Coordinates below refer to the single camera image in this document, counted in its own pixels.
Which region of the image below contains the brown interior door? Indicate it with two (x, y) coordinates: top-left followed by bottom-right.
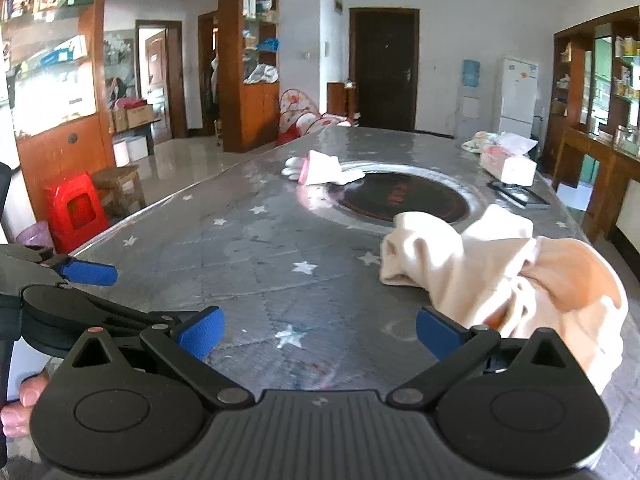
(136, 20), (187, 143)

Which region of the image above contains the tall wooden shelf cabinet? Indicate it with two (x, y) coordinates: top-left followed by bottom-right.
(217, 0), (281, 153)

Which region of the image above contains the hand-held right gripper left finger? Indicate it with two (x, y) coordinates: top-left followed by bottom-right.
(72, 306), (253, 411)

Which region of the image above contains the pink white small cloth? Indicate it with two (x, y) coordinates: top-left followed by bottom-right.
(281, 150), (368, 187)

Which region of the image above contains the small wooden stool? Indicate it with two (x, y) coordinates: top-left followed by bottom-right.
(92, 165), (147, 218)

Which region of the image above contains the white water dispenser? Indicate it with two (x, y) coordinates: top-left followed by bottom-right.
(456, 59), (483, 138)

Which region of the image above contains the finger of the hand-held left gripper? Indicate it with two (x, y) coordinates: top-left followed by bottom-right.
(0, 244), (119, 287)
(70, 290), (201, 333)

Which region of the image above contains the floral wall painting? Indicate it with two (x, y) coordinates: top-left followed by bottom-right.
(104, 34), (136, 101)

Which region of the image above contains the wooden partition shelf cabinet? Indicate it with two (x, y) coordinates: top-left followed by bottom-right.
(0, 0), (116, 181)

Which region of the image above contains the wooden glass display cabinet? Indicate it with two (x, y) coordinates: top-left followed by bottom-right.
(552, 7), (640, 156)

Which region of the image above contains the person's left hand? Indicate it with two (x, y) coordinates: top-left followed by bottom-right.
(0, 370), (51, 438)

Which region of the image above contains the purple waste bin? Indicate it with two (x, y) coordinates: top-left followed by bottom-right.
(15, 221), (55, 251)

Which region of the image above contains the red plastic stool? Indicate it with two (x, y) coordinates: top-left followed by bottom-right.
(44, 172), (110, 253)

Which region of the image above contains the pink mesh folding cover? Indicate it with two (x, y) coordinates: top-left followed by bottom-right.
(276, 89), (353, 147)

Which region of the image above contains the round black built-in cooktop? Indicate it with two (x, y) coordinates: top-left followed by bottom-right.
(295, 160), (486, 226)

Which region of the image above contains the cream garment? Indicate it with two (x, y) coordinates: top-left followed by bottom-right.
(379, 204), (630, 396)

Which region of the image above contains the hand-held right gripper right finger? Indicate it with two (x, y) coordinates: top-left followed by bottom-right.
(387, 306), (583, 411)

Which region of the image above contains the black flat device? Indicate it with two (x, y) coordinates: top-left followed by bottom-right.
(487, 180), (552, 211)

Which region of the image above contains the dark wooden door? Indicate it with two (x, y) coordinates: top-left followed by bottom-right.
(348, 7), (420, 132)

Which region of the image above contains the white fridge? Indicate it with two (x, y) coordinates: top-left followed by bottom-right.
(492, 56), (540, 139)

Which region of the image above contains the white pink tissue pack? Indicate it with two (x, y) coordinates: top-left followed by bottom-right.
(480, 131), (540, 186)

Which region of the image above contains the small wooden cabinet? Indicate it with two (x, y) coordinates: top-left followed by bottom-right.
(326, 81), (360, 117)

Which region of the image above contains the cardboard box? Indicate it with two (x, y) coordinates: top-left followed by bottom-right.
(126, 104), (162, 130)

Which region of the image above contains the wooden console table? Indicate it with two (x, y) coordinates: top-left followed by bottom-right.
(552, 127), (640, 246)

